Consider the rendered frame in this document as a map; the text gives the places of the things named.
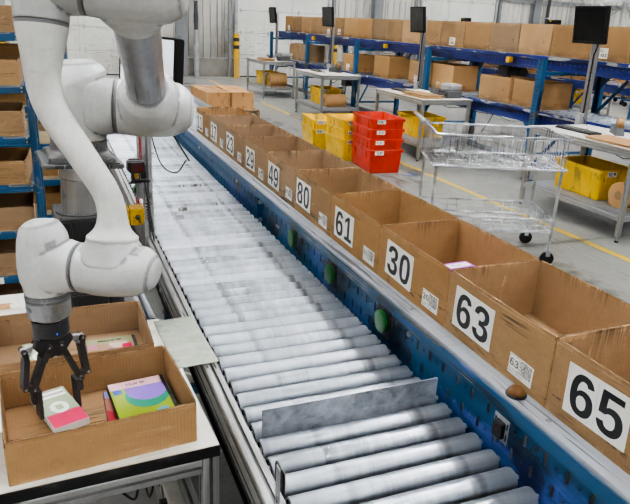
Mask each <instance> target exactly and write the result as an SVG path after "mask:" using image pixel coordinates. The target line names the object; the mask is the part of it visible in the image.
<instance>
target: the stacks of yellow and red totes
mask: <svg viewBox="0 0 630 504"><path fill-rule="evenodd" d="M302 116H303V122H301V125H302V138H303V140H305V141H307V142H309V143H311V144H313V145H315V146H317V147H319V148H321V149H326V151H327V152H329V153H331V154H333V155H335V156H337V157H339V158H341V159H343V160H345V161H352V163H353V164H354V165H356V166H358V167H360V168H361V169H363V170H365V171H367V172H369V173H371V174H375V173H398V171H399V166H400V160H401V154H402V153H403V152H404V149H402V148H401V144H402V142H404V139H402V134H403V132H405V129H403V123H404V122H406V119H405V118H402V117H399V116H396V115H393V114H390V113H387V112H384V111H353V113H302Z"/></svg>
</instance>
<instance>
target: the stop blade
mask: <svg viewBox="0 0 630 504"><path fill-rule="evenodd" d="M437 383H438V378H437V377H435V378H430V379H424V380H419V381H413V382H408V383H402V384H397V385H391V386H386V387H380V388H375V389H369V390H364V391H358V392H353V393H347V394H342V395H336V396H331V397H325V398H320V399H315V400H309V401H304V402H298V403H293V404H287V405H282V406H276V407H271V408H265V409H262V434H261V439H262V438H267V437H272V436H277V435H282V434H287V433H292V432H297V431H302V430H307V429H312V428H317V427H322V426H327V425H332V424H337V423H342V422H347V421H352V420H357V419H362V418H367V417H372V416H377V415H382V414H387V413H392V412H397V411H402V410H407V409H412V408H417V407H422V406H427V405H432V404H435V398H436V390H437Z"/></svg>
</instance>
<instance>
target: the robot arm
mask: <svg viewBox="0 0 630 504"><path fill-rule="evenodd" d="M10 2H11V8H12V16H13V25H14V29H15V34H16V38H17V43H18V48H19V53H20V59H21V64H22V70H23V76H24V81H25V86H26V90H27V93H28V96H29V99H30V102H31V104H32V107H33V109H34V111H35V113H36V115H37V117H38V119H39V120H40V122H41V124H42V125H43V127H44V129H45V130H46V131H47V133H48V134H49V136H50V144H49V146H47V147H43V148H42V151H43V153H45V154H46V155H47V157H48V163H51V164H59V163H70V165H71V166H72V168H73V169H74V170H75V172H76V173H77V175H78V176H79V177H80V179H81V180H82V182H83V183H84V184H85V186H86V187H87V189H88V190H89V192H90V193H91V195H92V197H93V199H94V201H95V205H96V209H97V221H96V225H95V227H94V228H93V230H92V231H91V232H90V233H88V234H87V235H86V240H85V242H84V243H83V242H78V241H75V240H73V239H69V235H68V232H67V230H66V229H65V227H64V226H63V225H62V223H61V222H60V221H59V220H58V219H55V218H36V219H31V220H29V221H27V222H25V223H24V224H23V225H22V226H21V227H20V228H19V229H18V233H17V238H16V267H17V274H18V278H19V282H20V284H21V286H22V288H23V292H24V300H25V307H26V314H27V317H28V318H29V319H30V320H31V327H32V335H33V339H32V342H31V345H28V346H26V347H22V346H21V347H19V348H18V352H19V354H20V356H21V362H20V388H21V390H22V391H23V392H24V393H27V392H30V399H31V402H32V404H33V405H36V413H37V415H38V416H39V418H40V419H41V420H42V419H45V418H44V407H43V396H42V390H41V389H40V388H39V385H40V382H41V379H42V376H43V372H44V369H45V366H46V364H47V363H48V360H49V358H52V357H54V356H60V355H63V356H64V358H65V359H66V361H67V363H68V364H69V366H70V367H71V369H72V371H73V372H74V374H75V375H74V374H73V375H71V382H72V391H73V399H74V400H75V401H76V402H77V403H78V404H79V406H80V407H81V406H82V403H81V393H80V390H83V389H84V384H83V380H84V378H85V376H84V375H85V374H89V373H90V372H91V368H90V364H89V360H88V356H87V352H86V348H85V339H86V336H85V335H84V334H83V333H82V332H81V331H78V332H77V333H73V334H72V333H71V332H70V322H69V315H70V314H71V312H72V305H71V292H82V293H87V294H90V295H96V296H105V297H131V296H137V295H140V294H143V293H145V292H147V291H149V290H151V289H153V288H154V287H155V286H156V285H157V283H158V281H159V279H160V276H161V271H162V263H161V260H160V259H159V256H158V255H157V254H156V253H155V252H154V251H153V250H152V249H150V248H149V247H145V246H142V244H141V243H140V241H139V236H138V235H137V234H135V233H134V231H133V230H132V229H131V227H130V225H129V220H128V214H127V209H126V205H125V202H124V198H123V195H122V193H121V191H120V189H119V186H118V185H117V183H116V181H115V179H114V178H113V176H112V174H111V173H110V171H109V170H108V168H107V166H106V165H105V163H117V158H116V157H115V156H113V155H111V154H110V152H109V151H108V146H107V135H109V134H115V133H116V134H125V135H131V136H142V137H171V136H175V135H178V134H181V133H183V132H185V131H187V130H188V129H189V128H190V127H191V126H192V123H193V115H194V97H193V96H192V94H191V93H190V91H189V90H188V89H187V88H185V87H184V86H183V85H181V84H179V83H175V82H174V81H173V80H172V79H171V78H170V77H169V76H168V75H167V74H166V73H165V72H164V64H163V47H162V36H161V28H162V26H163V25H167V24H171V23H174V22H176V21H178V20H179V19H181V18H182V17H183V16H184V14H185V13H186V12H187V9H188V3H189V0H10ZM70 16H88V17H95V18H99V19H100V20H101V21H102V22H103V23H105V24H106V25H107V26H109V27H110V28H111V29H112V30H113V31H114V35H115V39H116V44H117V48H118V52H119V57H120V61H121V65H122V70H123V74H124V78H123V79H115V78H112V77H109V76H107V75H106V69H105V68H104V67H103V66H102V65H101V64H100V63H98V62H96V61H95V60H93V59H64V54H65V48H66V43H67V39H68V34H69V26H70ZM72 339H73V341H74V342H75V343H76V347H77V351H78V355H79V359H80V363H81V367H82V368H80V369H79V367H78V366H77V364H76V362H75V361H74V359H73V357H72V356H71V354H70V352H69V350H68V349H67V348H68V346H69V345H70V343H71V341H72ZM33 350H35V351H36V352H38V354H37V360H36V364H35V367H34V370H33V373H32V377H31V380H30V383H29V379H30V358H29V357H31V355H32V351H33Z"/></svg>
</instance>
